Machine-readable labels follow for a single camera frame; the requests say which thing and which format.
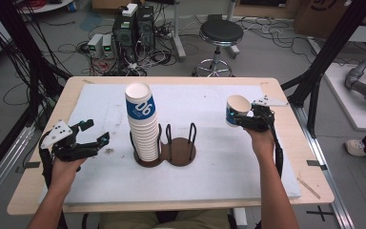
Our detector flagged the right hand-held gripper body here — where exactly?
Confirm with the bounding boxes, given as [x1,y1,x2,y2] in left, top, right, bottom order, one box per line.
[240,94,291,134]

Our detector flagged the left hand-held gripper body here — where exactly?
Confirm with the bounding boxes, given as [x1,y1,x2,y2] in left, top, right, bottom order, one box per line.
[39,119,100,162]

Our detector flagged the single blue white paper cup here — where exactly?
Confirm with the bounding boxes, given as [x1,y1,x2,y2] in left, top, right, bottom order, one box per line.
[225,94,254,129]

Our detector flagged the stack of nested paper cups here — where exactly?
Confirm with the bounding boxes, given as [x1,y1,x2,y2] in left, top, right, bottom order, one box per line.
[125,81,161,162]

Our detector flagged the brown cup holder wire rack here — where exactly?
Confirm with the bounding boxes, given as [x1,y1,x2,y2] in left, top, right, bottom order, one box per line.
[129,122,198,169]

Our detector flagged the person's left hand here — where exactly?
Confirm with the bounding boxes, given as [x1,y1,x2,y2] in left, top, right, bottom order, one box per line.
[50,156,88,193]

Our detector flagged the person's right hand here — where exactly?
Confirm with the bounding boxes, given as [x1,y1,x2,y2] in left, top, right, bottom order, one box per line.
[244,126,276,164]

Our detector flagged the white foam mat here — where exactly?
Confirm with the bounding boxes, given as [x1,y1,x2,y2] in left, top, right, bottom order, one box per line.
[37,83,302,205]

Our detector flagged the grey power supply unit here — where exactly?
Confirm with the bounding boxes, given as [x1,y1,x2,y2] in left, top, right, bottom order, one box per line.
[87,33,105,55]
[101,33,115,59]

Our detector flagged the black round stool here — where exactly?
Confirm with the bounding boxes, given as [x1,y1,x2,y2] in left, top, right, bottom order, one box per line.
[192,13,245,78]

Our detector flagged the person's khaki pants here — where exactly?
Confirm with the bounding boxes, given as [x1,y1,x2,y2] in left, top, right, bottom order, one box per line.
[98,209,232,229]

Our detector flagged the thin wooden stick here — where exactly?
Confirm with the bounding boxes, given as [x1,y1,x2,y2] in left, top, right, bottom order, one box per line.
[297,177,321,200]

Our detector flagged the white floor platform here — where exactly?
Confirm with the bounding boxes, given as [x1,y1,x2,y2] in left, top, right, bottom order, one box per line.
[323,62,366,133]

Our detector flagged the black computer tower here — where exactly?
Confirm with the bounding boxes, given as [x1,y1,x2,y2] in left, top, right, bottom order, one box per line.
[112,12,139,63]
[136,5,156,52]

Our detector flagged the grey stand leg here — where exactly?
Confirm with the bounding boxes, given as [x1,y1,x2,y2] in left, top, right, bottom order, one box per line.
[171,0,188,62]

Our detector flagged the brown cardboard box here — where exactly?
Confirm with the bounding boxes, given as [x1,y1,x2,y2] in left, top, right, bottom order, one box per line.
[293,0,366,40]

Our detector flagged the white adapter box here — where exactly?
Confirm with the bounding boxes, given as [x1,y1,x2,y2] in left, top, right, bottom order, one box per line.
[121,3,139,18]

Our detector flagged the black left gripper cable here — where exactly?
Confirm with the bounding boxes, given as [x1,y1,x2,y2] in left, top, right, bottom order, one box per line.
[39,133,55,189]

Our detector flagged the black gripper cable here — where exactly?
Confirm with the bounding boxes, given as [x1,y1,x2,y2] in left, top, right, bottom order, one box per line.
[39,133,55,189]
[268,123,284,179]

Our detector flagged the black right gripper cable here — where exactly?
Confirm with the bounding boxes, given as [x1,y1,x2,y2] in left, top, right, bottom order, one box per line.
[268,123,284,179]

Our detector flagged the aluminium rail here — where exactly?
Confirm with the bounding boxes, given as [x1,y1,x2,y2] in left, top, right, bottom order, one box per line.
[0,122,40,212]
[290,104,357,229]

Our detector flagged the black frame post with cables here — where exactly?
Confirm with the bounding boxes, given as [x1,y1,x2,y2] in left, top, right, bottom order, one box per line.
[0,0,72,128]

